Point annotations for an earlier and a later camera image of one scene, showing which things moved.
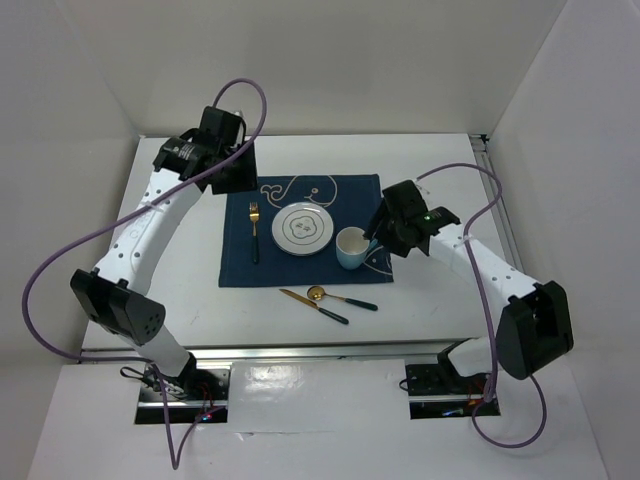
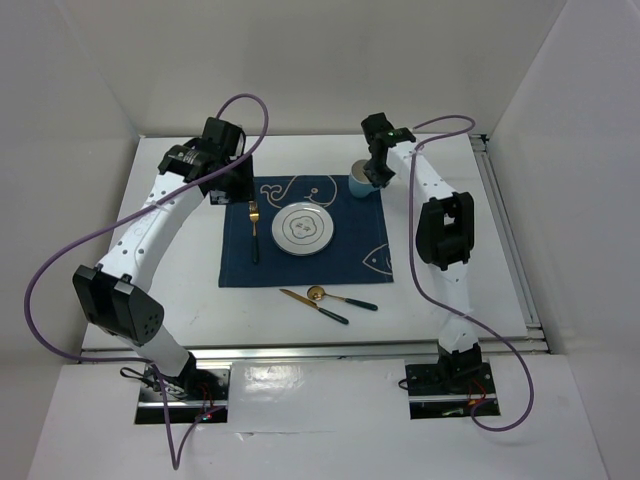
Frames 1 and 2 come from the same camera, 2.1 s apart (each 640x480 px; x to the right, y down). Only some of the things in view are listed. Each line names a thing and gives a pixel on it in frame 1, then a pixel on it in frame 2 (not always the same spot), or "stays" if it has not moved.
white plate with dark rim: [302, 228] stays
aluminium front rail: [298, 351] stays
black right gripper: [382, 213] -> [376, 179]
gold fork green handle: [254, 215] stays
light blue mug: [352, 247] -> [359, 184]
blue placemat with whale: [349, 200] stays
